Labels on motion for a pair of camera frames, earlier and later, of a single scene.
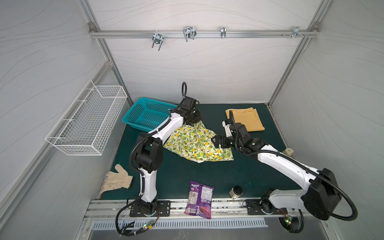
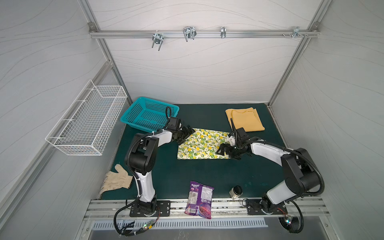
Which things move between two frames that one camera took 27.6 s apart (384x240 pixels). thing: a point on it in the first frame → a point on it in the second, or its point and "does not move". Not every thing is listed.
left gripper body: x=194 y=117 → x=183 y=134
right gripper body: x=224 y=141 → x=229 y=146
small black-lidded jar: x=235 y=192 does not move
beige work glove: x=114 y=180 does not move
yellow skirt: x=248 y=116 does not move
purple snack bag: x=199 y=201 does not move
